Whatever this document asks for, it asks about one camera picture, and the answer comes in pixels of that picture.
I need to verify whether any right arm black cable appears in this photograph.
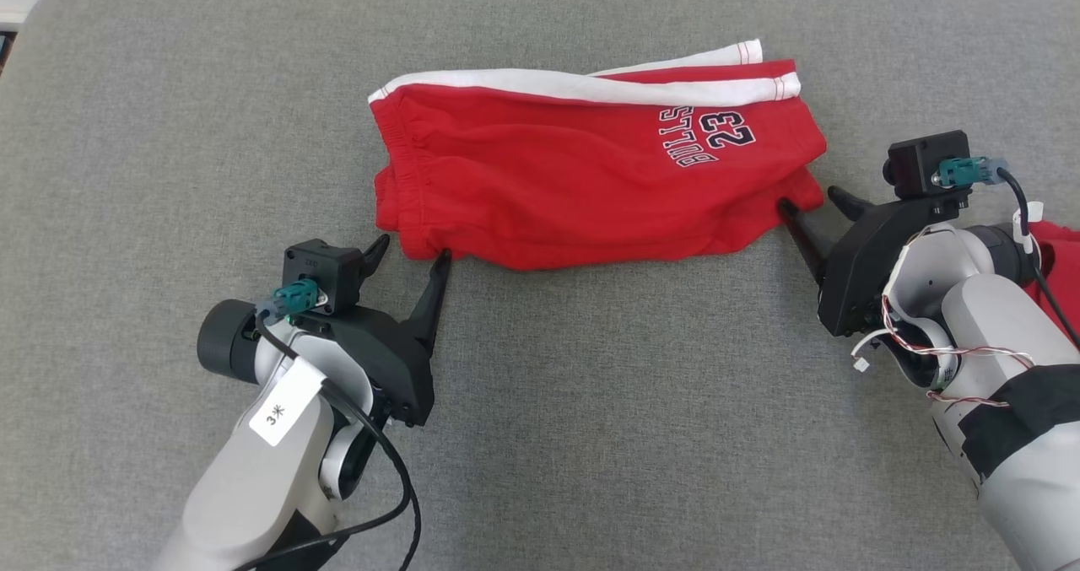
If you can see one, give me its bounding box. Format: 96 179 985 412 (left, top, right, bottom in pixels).
994 166 1080 348

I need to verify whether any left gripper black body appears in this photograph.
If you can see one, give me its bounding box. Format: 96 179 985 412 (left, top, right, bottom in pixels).
294 304 436 428

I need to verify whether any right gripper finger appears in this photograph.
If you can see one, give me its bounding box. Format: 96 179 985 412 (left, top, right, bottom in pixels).
777 198 837 286
827 186 876 223

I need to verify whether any white paper label tag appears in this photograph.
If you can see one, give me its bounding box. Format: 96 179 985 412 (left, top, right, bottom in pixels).
250 358 327 448

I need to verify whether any small white cable tag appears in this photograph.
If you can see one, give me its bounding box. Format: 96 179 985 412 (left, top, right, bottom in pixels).
1011 202 1045 256

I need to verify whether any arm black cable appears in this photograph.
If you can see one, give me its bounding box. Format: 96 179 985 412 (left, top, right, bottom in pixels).
253 318 423 571
994 166 1080 348

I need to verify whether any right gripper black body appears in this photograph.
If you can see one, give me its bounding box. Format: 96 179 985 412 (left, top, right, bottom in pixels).
818 191 968 338

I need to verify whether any red Bulls shorts white stripe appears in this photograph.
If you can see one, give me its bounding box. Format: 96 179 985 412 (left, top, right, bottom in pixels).
369 40 829 271

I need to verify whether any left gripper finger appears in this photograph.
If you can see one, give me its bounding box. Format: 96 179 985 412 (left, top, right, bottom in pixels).
360 234 392 285
400 249 453 358

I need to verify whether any red white Bulls jersey shirt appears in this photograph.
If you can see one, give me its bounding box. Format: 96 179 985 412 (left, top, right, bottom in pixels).
1025 221 1080 336

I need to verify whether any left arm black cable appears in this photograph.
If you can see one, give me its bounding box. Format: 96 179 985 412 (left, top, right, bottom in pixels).
253 318 423 571

